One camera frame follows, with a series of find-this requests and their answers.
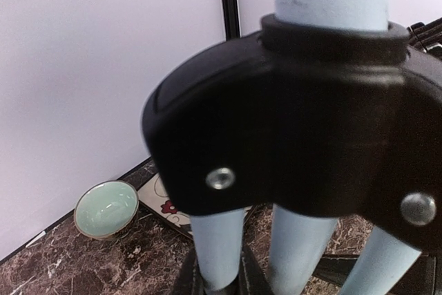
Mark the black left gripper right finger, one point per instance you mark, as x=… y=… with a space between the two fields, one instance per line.
x=251 y=279

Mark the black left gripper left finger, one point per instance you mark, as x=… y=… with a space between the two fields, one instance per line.
x=189 y=280

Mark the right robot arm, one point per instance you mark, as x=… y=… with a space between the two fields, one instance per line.
x=427 y=37

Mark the celadon green bowl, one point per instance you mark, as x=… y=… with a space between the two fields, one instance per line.
x=107 y=210

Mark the right black frame post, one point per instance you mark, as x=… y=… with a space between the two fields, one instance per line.
x=231 y=19

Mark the floral square plate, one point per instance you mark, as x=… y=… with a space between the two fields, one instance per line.
x=154 y=197

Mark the light blue music stand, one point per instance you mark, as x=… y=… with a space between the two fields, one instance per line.
x=267 y=140

